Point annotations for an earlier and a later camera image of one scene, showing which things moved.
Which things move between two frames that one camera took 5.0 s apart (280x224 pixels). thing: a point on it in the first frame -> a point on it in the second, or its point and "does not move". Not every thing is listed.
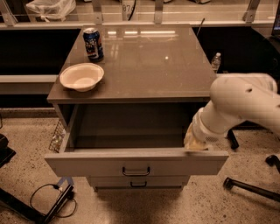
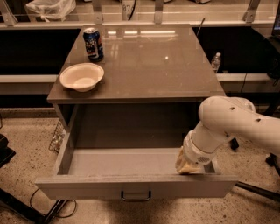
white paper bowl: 81,77 does not move
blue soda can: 93,45 does not move
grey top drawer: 130,141 -> 130,173
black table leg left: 31,213 does not move
